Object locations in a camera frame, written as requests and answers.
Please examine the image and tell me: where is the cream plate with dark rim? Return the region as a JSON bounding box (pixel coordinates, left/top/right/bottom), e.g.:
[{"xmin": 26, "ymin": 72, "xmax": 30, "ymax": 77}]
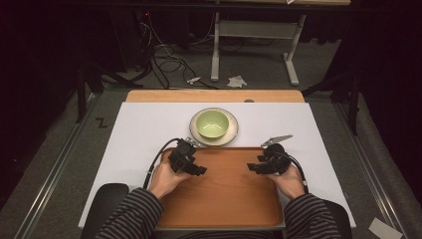
[{"xmin": 188, "ymin": 107, "xmax": 240, "ymax": 147}]

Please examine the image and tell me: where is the white table mat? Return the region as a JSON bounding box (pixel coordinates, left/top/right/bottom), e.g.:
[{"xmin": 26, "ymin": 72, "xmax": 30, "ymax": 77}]
[{"xmin": 78, "ymin": 102, "xmax": 357, "ymax": 230}]

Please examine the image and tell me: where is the person's right hand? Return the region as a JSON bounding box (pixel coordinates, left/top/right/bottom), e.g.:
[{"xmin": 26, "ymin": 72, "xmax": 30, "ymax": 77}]
[{"xmin": 266, "ymin": 163, "xmax": 307, "ymax": 201}]

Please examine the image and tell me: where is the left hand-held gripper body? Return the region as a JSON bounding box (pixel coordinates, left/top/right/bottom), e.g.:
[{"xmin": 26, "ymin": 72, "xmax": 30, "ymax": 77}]
[{"xmin": 167, "ymin": 136, "xmax": 201, "ymax": 174}]

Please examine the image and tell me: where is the flat white paper sheet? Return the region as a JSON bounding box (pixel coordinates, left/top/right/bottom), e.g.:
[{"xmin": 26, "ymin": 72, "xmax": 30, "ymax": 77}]
[{"xmin": 367, "ymin": 216, "xmax": 404, "ymax": 239}]

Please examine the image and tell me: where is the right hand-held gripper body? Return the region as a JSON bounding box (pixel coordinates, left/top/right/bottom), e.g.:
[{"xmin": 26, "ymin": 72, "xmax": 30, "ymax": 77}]
[{"xmin": 257, "ymin": 133, "xmax": 295, "ymax": 176}]

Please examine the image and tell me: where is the wooden table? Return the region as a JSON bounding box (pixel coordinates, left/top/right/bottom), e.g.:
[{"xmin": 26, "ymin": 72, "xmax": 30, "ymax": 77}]
[{"xmin": 125, "ymin": 89, "xmax": 306, "ymax": 104}]

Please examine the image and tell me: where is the black chair armrest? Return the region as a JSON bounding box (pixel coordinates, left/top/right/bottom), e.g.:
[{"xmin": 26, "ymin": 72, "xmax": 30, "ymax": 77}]
[
  {"xmin": 81, "ymin": 182, "xmax": 130, "ymax": 239},
  {"xmin": 321, "ymin": 198, "xmax": 353, "ymax": 239}
]

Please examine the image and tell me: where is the large crumpled white paper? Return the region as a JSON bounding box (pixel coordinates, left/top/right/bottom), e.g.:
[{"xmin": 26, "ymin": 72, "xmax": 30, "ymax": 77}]
[{"xmin": 226, "ymin": 75, "xmax": 249, "ymax": 89}]

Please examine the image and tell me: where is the white metal desk frame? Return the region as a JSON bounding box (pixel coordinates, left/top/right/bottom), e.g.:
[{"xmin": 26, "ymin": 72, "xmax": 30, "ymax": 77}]
[{"xmin": 210, "ymin": 10, "xmax": 309, "ymax": 87}]

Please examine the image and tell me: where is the green bowl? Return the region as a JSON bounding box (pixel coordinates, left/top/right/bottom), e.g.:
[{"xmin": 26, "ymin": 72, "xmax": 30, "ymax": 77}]
[{"xmin": 195, "ymin": 110, "xmax": 230, "ymax": 139}]

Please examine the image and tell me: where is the person's left hand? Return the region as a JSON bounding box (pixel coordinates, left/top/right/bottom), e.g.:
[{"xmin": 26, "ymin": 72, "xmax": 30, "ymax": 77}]
[{"xmin": 148, "ymin": 159, "xmax": 193, "ymax": 201}]

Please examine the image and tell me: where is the tangle of floor cables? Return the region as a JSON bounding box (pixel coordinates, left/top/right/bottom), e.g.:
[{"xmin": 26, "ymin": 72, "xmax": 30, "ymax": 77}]
[{"xmin": 134, "ymin": 12, "xmax": 221, "ymax": 91}]

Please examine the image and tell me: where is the hand-held gripper black cable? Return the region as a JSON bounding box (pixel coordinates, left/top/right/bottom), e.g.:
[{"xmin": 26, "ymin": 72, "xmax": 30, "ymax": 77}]
[
  {"xmin": 281, "ymin": 151, "xmax": 310, "ymax": 195},
  {"xmin": 142, "ymin": 137, "xmax": 182, "ymax": 191}
]

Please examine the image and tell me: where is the right hand-held gripper black cable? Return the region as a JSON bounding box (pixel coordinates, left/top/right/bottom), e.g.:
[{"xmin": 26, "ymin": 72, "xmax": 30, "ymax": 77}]
[{"xmin": 281, "ymin": 151, "xmax": 310, "ymax": 195}]

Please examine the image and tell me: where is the left hand-held gripper black cable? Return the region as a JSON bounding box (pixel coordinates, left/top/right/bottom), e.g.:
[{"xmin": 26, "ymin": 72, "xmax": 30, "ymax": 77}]
[{"xmin": 142, "ymin": 137, "xmax": 182, "ymax": 191}]

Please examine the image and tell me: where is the black metal stand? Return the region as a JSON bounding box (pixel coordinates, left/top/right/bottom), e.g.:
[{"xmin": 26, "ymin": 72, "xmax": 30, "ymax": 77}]
[
  {"xmin": 301, "ymin": 72, "xmax": 363, "ymax": 136},
  {"xmin": 74, "ymin": 62, "xmax": 147, "ymax": 124}
]

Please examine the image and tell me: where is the wooden tray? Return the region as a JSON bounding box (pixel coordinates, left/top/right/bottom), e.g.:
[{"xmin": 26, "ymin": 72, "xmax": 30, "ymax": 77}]
[{"xmin": 158, "ymin": 146, "xmax": 284, "ymax": 229}]

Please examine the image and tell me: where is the metal floor rail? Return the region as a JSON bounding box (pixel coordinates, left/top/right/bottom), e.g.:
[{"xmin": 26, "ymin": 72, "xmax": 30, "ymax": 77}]
[
  {"xmin": 333, "ymin": 102, "xmax": 410, "ymax": 239},
  {"xmin": 12, "ymin": 93, "xmax": 102, "ymax": 239}
]

